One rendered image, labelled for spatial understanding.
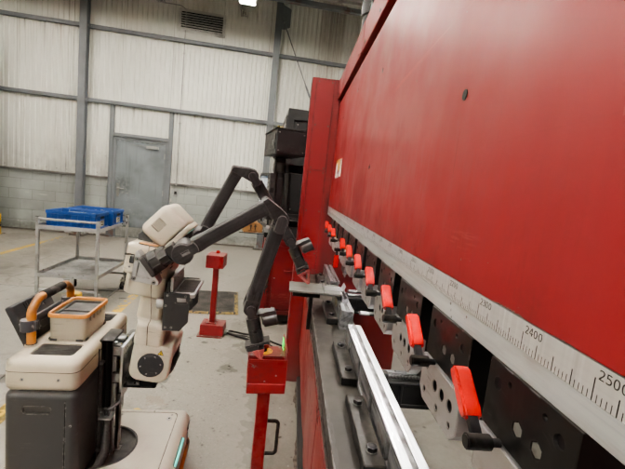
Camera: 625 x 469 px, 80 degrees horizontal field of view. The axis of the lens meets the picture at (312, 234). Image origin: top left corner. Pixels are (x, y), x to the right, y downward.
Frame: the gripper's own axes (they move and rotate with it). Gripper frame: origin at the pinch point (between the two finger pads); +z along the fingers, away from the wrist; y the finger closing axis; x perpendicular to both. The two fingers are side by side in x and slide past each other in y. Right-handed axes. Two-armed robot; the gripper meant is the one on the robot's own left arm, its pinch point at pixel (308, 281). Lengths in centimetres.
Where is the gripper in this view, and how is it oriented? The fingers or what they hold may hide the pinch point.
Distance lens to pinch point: 200.6
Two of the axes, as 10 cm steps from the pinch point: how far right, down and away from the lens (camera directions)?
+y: -0.5, -1.1, 9.9
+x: -9.2, 4.0, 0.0
